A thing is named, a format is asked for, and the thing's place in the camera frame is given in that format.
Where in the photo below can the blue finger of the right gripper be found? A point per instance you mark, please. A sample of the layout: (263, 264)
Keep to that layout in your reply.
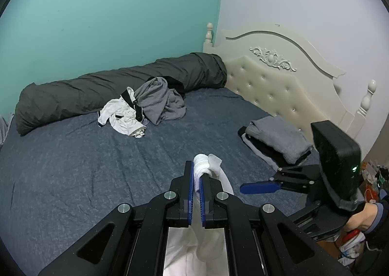
(259, 187)

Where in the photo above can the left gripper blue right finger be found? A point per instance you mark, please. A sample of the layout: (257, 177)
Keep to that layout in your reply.
(261, 240)

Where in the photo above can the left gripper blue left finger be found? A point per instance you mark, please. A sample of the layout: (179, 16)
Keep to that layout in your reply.
(130, 240)

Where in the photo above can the white long sleeve shirt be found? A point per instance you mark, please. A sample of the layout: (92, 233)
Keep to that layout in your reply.
(196, 250)

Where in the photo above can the folded grey clothes stack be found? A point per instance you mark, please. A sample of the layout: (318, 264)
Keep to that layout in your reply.
(276, 141)

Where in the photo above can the person's right hand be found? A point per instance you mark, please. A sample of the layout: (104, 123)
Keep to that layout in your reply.
(362, 220)

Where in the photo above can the colourful floor clutter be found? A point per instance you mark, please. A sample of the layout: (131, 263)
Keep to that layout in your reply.
(366, 252)

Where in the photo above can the navy blue bed sheet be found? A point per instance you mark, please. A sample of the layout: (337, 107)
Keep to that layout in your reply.
(59, 180)

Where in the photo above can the cream tufted headboard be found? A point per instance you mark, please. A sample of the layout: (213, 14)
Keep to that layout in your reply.
(282, 73)

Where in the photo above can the white black trimmed garment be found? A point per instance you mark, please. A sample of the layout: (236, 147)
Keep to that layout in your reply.
(124, 115)

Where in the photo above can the grey crumpled garment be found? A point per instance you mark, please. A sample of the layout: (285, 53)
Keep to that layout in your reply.
(161, 98)

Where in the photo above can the dark grey rolled duvet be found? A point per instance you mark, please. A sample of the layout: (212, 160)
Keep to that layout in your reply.
(42, 104)

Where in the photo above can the light grey blanket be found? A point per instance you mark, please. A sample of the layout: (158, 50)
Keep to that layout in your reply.
(4, 128)

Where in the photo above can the black camera box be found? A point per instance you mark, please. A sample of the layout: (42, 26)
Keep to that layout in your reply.
(340, 160)

